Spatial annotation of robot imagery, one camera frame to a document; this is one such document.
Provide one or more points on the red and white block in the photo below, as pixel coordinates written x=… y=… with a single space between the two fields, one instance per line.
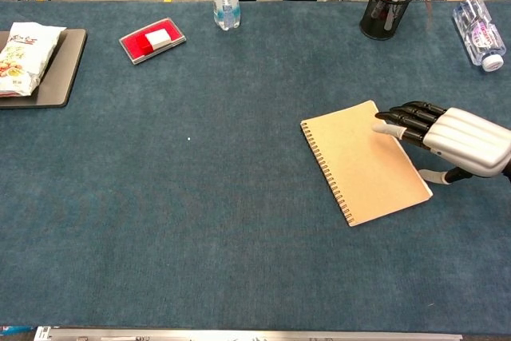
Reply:
x=157 y=39

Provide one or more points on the clear water bottle pink label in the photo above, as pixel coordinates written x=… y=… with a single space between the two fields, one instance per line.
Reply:
x=477 y=33

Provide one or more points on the white snack bag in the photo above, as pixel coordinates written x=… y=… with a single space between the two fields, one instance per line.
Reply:
x=24 y=61

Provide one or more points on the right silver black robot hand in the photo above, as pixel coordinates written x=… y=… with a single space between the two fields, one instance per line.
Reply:
x=467 y=137

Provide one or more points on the blue felt table cloth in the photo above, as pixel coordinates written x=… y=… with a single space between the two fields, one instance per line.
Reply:
x=199 y=197

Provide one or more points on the aluminium table edge rail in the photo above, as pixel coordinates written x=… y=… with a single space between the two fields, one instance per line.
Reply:
x=239 y=335

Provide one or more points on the black mesh pen holder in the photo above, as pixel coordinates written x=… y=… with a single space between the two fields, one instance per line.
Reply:
x=383 y=25

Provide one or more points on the red ink pad tray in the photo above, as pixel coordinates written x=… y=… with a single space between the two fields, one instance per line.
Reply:
x=129 y=45

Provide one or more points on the kraft cover spiral notebook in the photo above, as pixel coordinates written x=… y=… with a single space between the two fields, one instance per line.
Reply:
x=359 y=165

